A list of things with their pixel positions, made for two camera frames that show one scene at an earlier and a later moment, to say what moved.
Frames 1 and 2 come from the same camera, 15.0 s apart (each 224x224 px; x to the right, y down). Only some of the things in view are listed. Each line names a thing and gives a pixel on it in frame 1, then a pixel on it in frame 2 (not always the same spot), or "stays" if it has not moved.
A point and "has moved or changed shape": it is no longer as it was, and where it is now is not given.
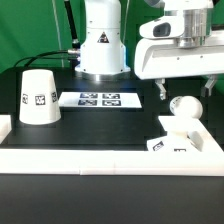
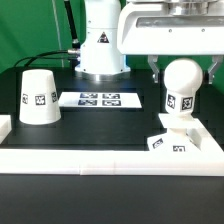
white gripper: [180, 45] to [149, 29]
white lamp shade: [39, 101] stays
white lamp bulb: [186, 105] has moved or changed shape
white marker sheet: [99, 99] stays
